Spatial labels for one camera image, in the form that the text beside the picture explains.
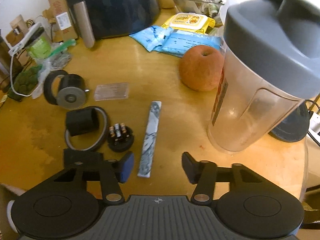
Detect white power strip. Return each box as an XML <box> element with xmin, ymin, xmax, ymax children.
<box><xmin>309</xmin><ymin>111</ymin><xmax>320</xmax><ymax>146</ymax></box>

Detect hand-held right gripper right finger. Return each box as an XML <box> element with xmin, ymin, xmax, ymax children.
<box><xmin>182</xmin><ymin>152</ymin><xmax>263</xmax><ymax>203</ymax></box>

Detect black lamp base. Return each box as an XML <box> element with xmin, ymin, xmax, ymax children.
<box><xmin>269</xmin><ymin>99</ymin><xmax>311</xmax><ymax>143</ymax></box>

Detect yellow wet wipes pack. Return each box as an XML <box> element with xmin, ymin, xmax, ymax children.
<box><xmin>161</xmin><ymin>13</ymin><xmax>216</xmax><ymax>34</ymax></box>

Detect black tape roll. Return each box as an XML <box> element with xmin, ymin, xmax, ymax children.
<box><xmin>44</xmin><ymin>70</ymin><xmax>69</xmax><ymax>105</ymax></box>

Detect tall brown cardboard box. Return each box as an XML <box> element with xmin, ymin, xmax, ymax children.
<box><xmin>43</xmin><ymin>0</ymin><xmax>79</xmax><ymax>42</ymax></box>

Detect green net bag of avocados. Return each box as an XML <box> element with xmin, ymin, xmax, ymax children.
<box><xmin>7</xmin><ymin>65</ymin><xmax>43</xmax><ymax>102</ymax></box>

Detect green can black lid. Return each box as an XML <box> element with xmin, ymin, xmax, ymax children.
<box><xmin>25</xmin><ymin>27</ymin><xmax>53</xmax><ymax>61</ymax></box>

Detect black cylindrical motor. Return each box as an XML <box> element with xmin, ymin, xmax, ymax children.
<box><xmin>56</xmin><ymin>74</ymin><xmax>90</xmax><ymax>110</ymax></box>

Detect grey rubber ring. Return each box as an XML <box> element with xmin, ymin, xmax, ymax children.
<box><xmin>65</xmin><ymin>106</ymin><xmax>110</xmax><ymax>152</ymax></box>

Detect black air fryer silver handle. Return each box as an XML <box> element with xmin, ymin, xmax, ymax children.
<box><xmin>60</xmin><ymin>0</ymin><xmax>161</xmax><ymax>48</ymax></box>

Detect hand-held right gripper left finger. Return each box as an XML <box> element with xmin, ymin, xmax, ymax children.
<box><xmin>53</xmin><ymin>151</ymin><xmax>135</xmax><ymax>205</ymax></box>

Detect black printed plastic part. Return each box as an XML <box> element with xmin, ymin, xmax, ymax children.
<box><xmin>66</xmin><ymin>108</ymin><xmax>98</xmax><ymax>137</ymax></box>

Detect marble pattern stick packet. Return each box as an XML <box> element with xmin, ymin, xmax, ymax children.
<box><xmin>137</xmin><ymin>101</ymin><xmax>162</xmax><ymax>178</ymax></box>

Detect light blue wet wipes pack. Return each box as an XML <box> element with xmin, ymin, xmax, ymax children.
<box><xmin>129</xmin><ymin>25</ymin><xmax>173</xmax><ymax>52</ymax></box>
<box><xmin>157</xmin><ymin>30</ymin><xmax>223</xmax><ymax>58</ymax></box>

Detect clear shaker bottle grey lid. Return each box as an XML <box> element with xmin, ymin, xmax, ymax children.
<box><xmin>208</xmin><ymin>0</ymin><xmax>320</xmax><ymax>153</ymax></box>

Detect white charging cable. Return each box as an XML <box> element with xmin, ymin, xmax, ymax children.
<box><xmin>9</xmin><ymin>52</ymin><xmax>33</xmax><ymax>97</ymax></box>

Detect brown cardboard packing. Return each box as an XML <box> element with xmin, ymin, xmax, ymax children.
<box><xmin>5</xmin><ymin>14</ymin><xmax>28</xmax><ymax>46</ymax></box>

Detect crumpled clear plastic bag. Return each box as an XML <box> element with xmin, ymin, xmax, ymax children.
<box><xmin>31</xmin><ymin>39</ymin><xmax>77</xmax><ymax>98</ymax></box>

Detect clear plastic card case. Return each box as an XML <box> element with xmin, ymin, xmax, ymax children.
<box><xmin>94</xmin><ymin>82</ymin><xmax>129</xmax><ymax>101</ymax></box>

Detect round black battery holder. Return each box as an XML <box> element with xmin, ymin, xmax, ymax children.
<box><xmin>107</xmin><ymin>123</ymin><xmax>135</xmax><ymax>153</ymax></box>

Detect red apple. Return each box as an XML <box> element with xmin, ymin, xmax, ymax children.
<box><xmin>179</xmin><ymin>46</ymin><xmax>225</xmax><ymax>92</ymax></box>

